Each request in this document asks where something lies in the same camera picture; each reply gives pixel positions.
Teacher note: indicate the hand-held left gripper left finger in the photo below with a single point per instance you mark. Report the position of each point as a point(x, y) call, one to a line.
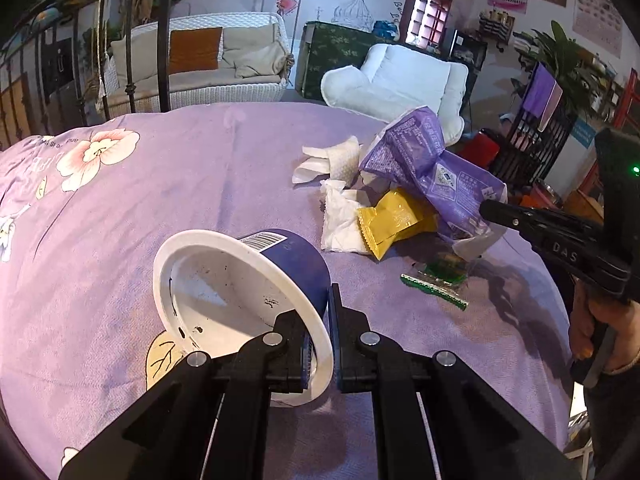
point(306, 362)

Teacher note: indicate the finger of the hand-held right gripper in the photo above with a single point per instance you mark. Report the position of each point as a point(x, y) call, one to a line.
point(525, 220)

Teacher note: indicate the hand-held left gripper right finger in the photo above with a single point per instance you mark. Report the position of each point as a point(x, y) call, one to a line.
point(336, 355)

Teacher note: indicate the purple plastic package bag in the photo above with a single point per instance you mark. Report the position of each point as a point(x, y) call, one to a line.
point(425, 160)

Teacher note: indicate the person's right forearm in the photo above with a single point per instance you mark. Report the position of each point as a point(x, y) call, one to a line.
point(617, 420)

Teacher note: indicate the person's right hand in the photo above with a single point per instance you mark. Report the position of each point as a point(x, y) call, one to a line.
point(582, 322)

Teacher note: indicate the black iron rack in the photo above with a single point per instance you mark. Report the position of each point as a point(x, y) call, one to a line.
point(520, 150)

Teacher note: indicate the red floor appliance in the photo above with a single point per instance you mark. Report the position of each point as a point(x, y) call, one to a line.
point(480, 147)

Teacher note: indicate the clear green plastic wrapper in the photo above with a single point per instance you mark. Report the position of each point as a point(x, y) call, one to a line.
point(445, 262)

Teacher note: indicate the red ladder shelf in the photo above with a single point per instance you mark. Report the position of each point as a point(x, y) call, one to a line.
point(627, 100)

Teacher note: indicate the pink towel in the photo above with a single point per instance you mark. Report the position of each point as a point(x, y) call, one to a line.
point(552, 110)

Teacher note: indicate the green wrapper strip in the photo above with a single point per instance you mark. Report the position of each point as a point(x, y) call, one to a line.
point(435, 291)

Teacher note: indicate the yellow snack packet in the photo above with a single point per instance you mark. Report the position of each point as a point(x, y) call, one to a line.
point(395, 220)

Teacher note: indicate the purple towel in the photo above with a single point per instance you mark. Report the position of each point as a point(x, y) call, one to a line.
point(540, 90)

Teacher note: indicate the white crumpled tissue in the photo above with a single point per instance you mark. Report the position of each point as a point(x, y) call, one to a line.
point(340, 215)

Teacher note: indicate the green potted plant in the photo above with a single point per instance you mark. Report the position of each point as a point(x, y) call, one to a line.
point(565, 60)

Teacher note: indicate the small black framed screen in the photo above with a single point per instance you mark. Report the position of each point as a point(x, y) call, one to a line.
point(465, 47)

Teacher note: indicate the white padded armchair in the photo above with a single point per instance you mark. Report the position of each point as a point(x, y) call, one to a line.
point(400, 80)

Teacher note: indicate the white embossed wipe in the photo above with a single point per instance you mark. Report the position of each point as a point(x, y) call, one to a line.
point(342, 160)

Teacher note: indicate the purple floral bed sheet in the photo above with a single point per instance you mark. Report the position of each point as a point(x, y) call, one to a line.
point(200, 170)

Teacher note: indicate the blue bag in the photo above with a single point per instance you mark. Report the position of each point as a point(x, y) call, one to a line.
point(386, 30)

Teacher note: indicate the green floral cabinet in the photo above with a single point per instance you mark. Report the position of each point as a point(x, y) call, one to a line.
point(340, 45)

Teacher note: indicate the white wicker swing sofa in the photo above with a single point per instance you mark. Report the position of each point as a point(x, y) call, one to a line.
point(225, 95)

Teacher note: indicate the beige cushion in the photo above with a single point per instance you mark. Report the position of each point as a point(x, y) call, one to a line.
point(252, 50)

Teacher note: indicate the brown cushion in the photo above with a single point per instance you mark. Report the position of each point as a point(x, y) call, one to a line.
point(195, 50)

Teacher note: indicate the white cushion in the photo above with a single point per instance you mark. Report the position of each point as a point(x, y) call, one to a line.
point(135, 62)

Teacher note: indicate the blue wall sign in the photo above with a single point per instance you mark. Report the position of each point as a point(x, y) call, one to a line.
point(583, 133)

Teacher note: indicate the eyebrow chart wall poster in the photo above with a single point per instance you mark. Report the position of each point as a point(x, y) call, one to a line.
point(597, 10)

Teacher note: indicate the wall shelf with bottles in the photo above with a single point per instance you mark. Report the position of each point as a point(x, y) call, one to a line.
point(496, 25)

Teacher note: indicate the black iron bed frame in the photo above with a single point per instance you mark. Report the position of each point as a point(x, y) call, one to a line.
point(165, 60)

